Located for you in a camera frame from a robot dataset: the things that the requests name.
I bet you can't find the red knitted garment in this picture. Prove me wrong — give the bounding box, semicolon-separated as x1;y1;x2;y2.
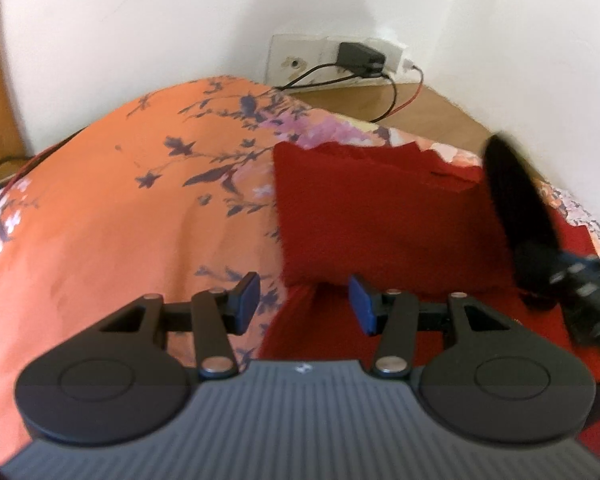
256;140;600;453

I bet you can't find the orange floral bedsheet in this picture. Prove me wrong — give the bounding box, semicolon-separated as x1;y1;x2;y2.
0;76;600;467

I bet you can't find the black power adapter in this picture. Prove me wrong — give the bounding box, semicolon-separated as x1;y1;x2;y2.
335;41;386;78

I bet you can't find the wooden bed frame ledge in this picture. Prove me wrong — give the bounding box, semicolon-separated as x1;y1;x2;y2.
287;84;519;158

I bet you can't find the red thin wire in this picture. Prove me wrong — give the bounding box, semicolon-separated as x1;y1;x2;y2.
386;65;425;118

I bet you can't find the white wall socket panel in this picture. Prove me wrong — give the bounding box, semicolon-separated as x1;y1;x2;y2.
264;34;413;87

